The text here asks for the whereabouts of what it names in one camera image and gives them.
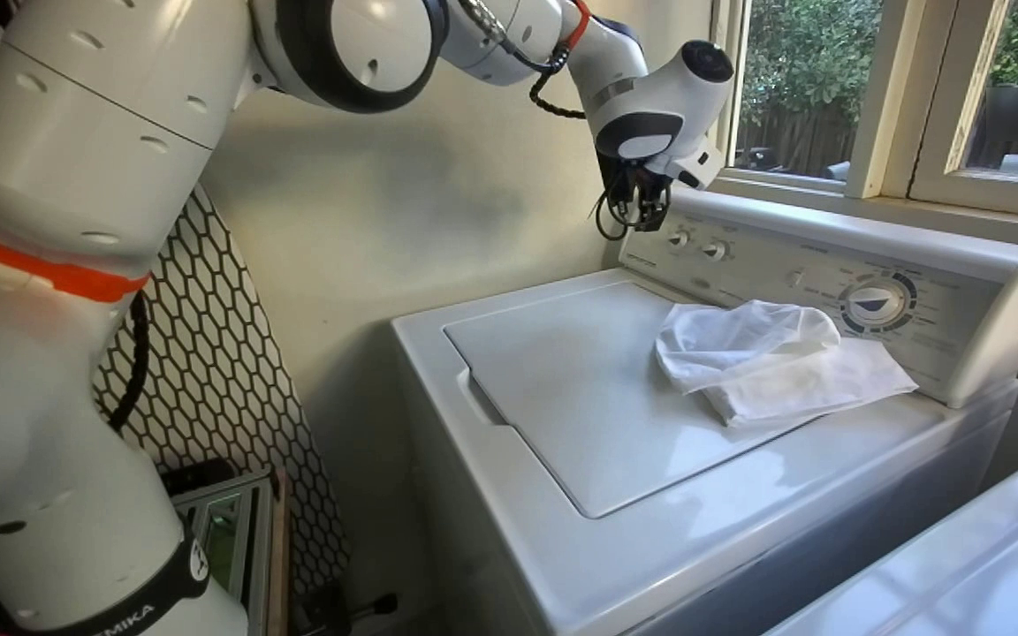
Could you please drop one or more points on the wooden garden fence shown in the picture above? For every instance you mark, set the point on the wooden garden fence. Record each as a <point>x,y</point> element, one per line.
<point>794,137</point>

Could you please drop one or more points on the white washer lid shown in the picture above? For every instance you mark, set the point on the white washer lid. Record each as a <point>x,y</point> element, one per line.
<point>581,390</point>

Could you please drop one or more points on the framed glass panel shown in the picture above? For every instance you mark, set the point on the framed glass panel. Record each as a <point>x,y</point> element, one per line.
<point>228,543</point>

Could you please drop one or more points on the white framed window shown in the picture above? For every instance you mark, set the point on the white framed window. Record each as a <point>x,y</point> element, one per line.
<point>811,82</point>
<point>1005,93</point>

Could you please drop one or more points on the white dryer machine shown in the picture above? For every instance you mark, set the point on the white dryer machine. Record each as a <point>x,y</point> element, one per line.
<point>957,566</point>

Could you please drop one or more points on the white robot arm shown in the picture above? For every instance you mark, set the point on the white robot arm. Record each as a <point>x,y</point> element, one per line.
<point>62,179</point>

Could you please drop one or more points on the white top-load washing machine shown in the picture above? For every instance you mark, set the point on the white top-load washing machine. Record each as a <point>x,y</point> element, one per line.
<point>767,530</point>

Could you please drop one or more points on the black hexagonal mesh panel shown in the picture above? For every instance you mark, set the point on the black hexagonal mesh panel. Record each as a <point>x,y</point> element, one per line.
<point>228,356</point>

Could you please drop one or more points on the white control knob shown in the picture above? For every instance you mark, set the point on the white control knob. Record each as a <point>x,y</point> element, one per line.
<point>714,250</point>

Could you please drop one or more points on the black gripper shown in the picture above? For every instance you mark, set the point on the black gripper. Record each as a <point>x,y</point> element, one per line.
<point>638,179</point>

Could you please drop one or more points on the white crumpled cloth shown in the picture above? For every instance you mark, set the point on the white crumpled cloth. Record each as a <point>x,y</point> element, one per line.
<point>759,356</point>

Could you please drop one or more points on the large washer timer dial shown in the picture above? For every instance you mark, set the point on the large washer timer dial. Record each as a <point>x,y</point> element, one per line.
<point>882,301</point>

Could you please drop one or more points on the green trees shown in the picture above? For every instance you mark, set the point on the green trees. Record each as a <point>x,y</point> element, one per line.
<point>813,49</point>

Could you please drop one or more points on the white right dial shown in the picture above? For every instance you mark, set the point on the white right dial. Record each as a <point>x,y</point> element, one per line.
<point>677,238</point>

